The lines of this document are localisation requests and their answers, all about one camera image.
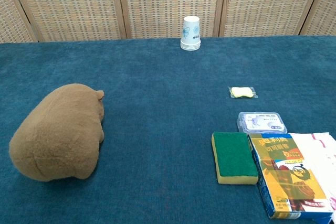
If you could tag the white cloth with pink stripe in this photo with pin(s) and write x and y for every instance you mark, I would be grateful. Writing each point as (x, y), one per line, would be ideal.
(313, 150)

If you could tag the brown plush toy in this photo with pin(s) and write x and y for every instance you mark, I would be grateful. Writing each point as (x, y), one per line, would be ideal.
(57, 134)

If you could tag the clear plastic box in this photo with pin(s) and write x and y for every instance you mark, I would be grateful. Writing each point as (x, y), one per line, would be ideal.
(261, 122)

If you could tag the green yellow sponge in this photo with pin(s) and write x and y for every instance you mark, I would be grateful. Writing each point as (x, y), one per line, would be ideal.
(233, 157)

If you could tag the white paper cup stack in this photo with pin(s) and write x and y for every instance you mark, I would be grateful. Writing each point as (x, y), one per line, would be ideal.
(190, 33)

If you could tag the woven folding screen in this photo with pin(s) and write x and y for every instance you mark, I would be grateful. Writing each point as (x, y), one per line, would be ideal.
(157, 3)

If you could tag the blue table cloth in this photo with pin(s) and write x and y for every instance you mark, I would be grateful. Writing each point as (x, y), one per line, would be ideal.
(157, 119)

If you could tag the yellow wrapped snack packet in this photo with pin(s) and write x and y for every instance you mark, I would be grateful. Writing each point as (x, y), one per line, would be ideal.
(242, 92)

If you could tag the blue yellow snack box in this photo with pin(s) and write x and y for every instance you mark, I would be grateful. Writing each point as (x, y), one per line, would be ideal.
(286, 176)

